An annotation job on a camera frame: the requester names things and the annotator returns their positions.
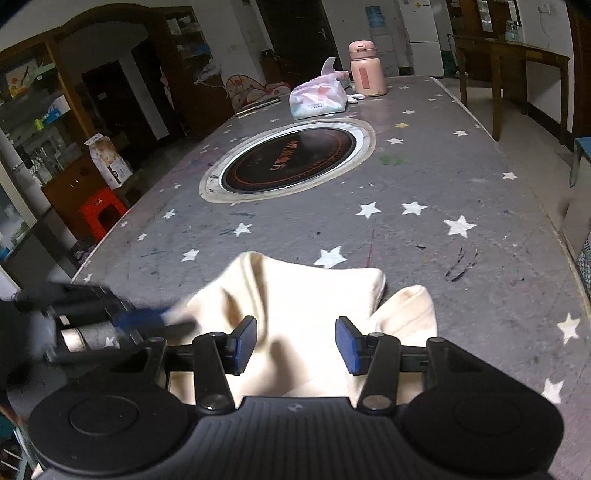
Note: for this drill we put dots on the white refrigerator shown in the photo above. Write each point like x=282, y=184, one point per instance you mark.
x=422, y=41

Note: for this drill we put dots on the wooden shelf cabinet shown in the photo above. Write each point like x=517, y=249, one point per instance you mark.
x=69, y=194

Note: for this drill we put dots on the water dispenser with blue jug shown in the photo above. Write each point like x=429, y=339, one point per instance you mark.
x=381, y=27

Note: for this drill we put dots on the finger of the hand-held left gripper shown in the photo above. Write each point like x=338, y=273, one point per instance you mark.
x=143, y=318
x=171, y=330

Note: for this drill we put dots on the grey star tablecloth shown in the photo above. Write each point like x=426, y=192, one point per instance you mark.
x=461, y=277

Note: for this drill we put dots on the pink patterned folding chair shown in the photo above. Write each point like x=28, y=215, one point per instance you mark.
x=249, y=90

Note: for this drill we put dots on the cream sweatshirt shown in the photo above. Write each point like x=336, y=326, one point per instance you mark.
x=286, y=300

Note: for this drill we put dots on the dark wooden door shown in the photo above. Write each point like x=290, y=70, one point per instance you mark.
x=300, y=41

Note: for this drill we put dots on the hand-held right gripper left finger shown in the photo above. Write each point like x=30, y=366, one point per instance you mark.
x=244, y=346

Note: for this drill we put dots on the red plastic stool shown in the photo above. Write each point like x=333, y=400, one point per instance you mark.
x=99, y=210

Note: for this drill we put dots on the glass display cabinet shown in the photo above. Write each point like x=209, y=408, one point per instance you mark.
x=16, y=221

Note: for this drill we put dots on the blue chair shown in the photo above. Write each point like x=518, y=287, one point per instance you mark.
x=582, y=152

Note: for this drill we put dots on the pink insulated bottle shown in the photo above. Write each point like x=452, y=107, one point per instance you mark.
x=368, y=69

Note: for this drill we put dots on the pink tissue pack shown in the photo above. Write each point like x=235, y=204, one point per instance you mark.
x=318, y=99

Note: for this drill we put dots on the wooden glass-door cabinet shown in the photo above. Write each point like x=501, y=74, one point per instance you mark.
x=485, y=18

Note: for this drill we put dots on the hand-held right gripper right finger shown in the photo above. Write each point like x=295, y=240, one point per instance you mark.
x=349, y=346

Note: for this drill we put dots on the flat black remote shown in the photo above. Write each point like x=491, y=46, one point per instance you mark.
x=256, y=106

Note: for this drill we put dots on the wooden desk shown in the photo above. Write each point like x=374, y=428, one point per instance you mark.
x=508, y=48

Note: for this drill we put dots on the round black induction cooker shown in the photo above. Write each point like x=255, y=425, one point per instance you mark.
x=286, y=157

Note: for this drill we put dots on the printed carton box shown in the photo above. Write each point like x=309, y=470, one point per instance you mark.
x=110, y=161

